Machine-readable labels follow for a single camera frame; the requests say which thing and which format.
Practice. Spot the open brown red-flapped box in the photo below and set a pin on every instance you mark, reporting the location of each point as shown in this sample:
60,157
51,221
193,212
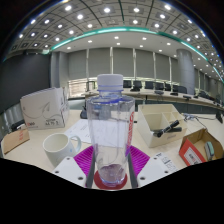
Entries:
191,153

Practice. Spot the white paper sheet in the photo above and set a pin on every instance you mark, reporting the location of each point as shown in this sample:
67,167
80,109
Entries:
78,131

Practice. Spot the white printed cardboard box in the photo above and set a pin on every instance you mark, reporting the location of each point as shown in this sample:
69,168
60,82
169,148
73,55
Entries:
43,108

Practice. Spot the small white printed leaflet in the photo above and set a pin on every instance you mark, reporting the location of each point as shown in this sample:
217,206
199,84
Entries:
166,161

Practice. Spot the round ceiling spotlights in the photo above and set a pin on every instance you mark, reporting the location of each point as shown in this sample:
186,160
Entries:
106,10

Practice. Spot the curved green ceiling light strip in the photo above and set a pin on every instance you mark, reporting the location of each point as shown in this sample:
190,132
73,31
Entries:
113,30

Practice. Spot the long curved conference desk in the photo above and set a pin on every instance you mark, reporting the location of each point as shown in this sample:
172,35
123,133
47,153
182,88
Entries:
160,96

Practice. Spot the round grey column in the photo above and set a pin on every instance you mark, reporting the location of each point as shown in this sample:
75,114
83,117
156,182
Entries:
185,71

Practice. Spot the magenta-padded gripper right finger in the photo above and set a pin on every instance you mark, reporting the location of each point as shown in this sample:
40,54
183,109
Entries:
150,171

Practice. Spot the flat brown cardboard package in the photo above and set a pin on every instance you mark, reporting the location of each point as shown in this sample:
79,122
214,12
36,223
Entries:
15,140

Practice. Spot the black marker pen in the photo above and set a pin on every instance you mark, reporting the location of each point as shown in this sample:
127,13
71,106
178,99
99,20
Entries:
168,128

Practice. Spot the grey teal handheld device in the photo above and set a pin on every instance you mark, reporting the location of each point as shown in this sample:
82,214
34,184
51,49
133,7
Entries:
209,150

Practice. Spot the flat round red coaster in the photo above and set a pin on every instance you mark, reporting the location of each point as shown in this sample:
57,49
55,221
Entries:
100,184

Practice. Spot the row of black office chairs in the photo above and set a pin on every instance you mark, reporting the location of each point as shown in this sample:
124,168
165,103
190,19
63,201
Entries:
159,86

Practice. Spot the white ceramic mug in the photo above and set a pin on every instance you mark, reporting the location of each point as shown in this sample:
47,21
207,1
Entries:
58,148

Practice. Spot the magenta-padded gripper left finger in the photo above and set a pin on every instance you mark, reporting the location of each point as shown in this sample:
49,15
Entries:
68,168

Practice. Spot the open white divided box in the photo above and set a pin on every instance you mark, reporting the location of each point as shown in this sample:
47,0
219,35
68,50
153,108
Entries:
163,138

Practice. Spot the clear plastic water bottle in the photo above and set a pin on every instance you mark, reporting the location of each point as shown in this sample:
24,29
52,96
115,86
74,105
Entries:
110,133

